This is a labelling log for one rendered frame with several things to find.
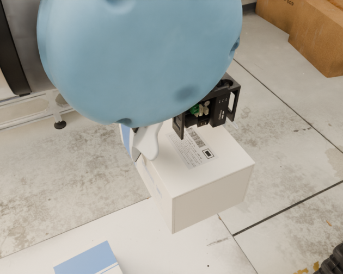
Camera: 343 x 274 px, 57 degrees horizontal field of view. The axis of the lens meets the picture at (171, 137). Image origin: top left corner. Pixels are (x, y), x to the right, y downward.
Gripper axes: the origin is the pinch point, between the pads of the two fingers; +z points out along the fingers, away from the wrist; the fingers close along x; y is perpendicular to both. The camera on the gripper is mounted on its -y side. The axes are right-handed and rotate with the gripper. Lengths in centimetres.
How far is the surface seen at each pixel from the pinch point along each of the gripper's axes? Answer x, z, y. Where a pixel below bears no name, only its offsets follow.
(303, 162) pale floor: 109, 110, -43
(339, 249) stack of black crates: 52, 61, 13
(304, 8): 195, 76, -150
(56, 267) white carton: -24.8, 31.8, -5.5
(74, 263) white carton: -21.2, 31.8, -4.5
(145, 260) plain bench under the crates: -6.8, 40.7, -2.2
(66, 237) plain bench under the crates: -22.2, 40.8, -16.4
